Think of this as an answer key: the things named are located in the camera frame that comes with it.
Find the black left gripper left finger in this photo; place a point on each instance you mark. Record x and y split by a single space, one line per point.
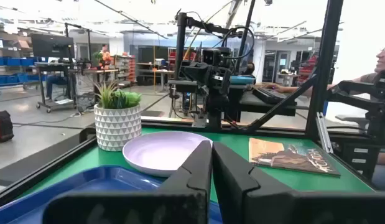
186 199

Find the silver metal bracket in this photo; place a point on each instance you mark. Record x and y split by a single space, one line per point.
324 132

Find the red and black bag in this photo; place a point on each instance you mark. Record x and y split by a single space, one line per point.
2 126

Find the black keyboard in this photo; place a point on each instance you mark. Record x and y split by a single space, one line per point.
271 96

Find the lilac round plate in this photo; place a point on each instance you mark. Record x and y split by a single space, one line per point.
161 152

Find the blue plastic tray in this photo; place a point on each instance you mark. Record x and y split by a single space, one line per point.
111 180

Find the person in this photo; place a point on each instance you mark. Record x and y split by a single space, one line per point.
383 59

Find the black diagonal frame brace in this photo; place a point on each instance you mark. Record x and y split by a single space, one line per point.
279 105

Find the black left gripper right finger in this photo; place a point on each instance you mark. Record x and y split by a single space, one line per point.
242 193

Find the magazine with brown cover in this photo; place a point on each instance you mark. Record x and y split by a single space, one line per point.
291 155

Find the orange flower plant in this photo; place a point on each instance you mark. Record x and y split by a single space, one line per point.
103 59

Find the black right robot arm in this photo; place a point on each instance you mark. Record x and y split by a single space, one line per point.
181 46

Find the white patterned pot with plant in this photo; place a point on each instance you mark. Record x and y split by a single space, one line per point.
117 127

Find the black table edge frame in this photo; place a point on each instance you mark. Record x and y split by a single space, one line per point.
39 174

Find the black monitor on cart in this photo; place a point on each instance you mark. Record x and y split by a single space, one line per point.
52 46

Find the black frame upright post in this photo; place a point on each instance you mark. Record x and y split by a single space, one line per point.
322 77

